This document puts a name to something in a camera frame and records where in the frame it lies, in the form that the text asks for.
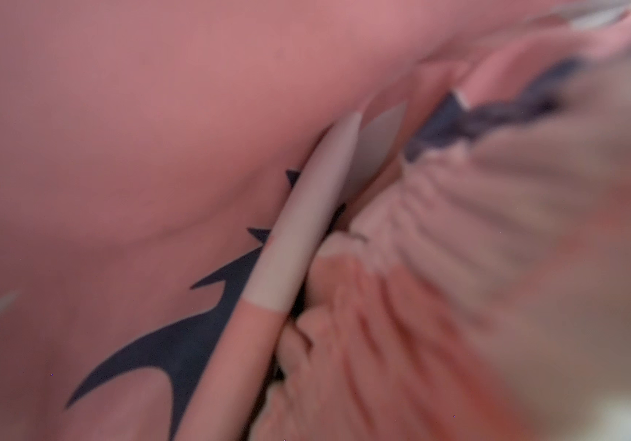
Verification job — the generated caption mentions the pink shark print shorts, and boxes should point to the pink shark print shorts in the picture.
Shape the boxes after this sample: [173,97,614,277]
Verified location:
[0,1,631,440]

